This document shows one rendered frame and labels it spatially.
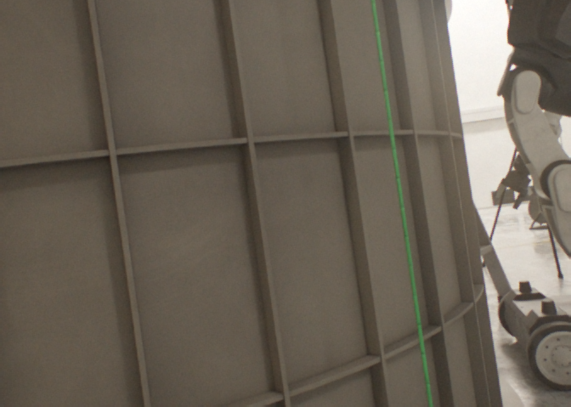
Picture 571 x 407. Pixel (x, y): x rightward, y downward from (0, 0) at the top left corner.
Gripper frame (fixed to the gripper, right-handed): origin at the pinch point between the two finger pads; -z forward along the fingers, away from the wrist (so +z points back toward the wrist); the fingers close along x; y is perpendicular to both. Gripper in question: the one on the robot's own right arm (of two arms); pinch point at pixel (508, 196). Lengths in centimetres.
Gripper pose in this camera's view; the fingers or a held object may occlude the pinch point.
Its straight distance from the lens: 228.8
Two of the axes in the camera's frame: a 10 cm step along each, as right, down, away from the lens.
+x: -3.5, -3.9, 8.5
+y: -8.6, -2.3, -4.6
